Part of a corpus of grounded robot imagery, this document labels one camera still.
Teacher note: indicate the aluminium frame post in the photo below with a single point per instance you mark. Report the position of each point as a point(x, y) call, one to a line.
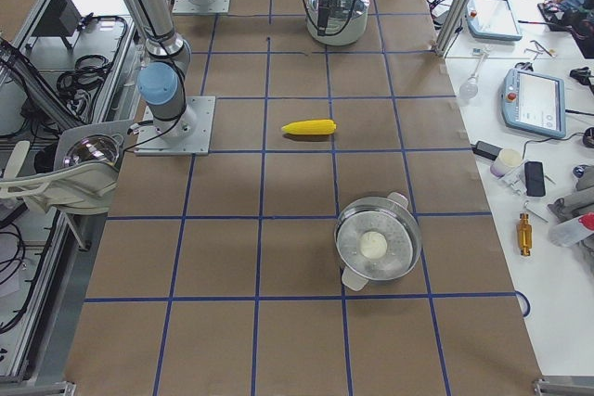
point(457, 2)

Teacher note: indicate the teach pendant far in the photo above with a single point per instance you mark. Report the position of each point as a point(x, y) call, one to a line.
point(492, 20)

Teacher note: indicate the yellow corn cob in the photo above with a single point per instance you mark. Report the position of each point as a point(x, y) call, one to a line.
point(317, 127)

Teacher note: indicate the gold brass fitting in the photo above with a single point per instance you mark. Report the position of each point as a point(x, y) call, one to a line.
point(524, 234)

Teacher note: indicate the black phone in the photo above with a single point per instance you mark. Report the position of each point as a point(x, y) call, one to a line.
point(534, 179)

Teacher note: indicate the teach pendant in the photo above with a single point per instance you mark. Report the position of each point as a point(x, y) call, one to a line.
point(492, 20)
point(534, 103)

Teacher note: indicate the plastic bottle red cap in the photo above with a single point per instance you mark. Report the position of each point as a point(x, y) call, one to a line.
point(572, 231)

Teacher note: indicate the fisheye camera on bracket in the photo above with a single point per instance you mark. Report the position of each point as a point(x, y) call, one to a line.
point(84, 174)

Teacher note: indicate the teach pendant near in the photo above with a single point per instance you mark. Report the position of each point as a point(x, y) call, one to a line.
point(534, 103)

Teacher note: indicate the black power adapter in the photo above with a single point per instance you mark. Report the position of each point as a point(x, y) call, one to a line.
point(485, 150)

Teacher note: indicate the white steamed bun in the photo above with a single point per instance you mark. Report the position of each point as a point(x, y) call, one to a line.
point(373, 245)

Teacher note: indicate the steel steamer pot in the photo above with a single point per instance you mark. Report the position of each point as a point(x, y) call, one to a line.
point(388, 215)

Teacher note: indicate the white purple cup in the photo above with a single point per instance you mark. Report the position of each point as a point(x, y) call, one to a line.
point(506, 161)

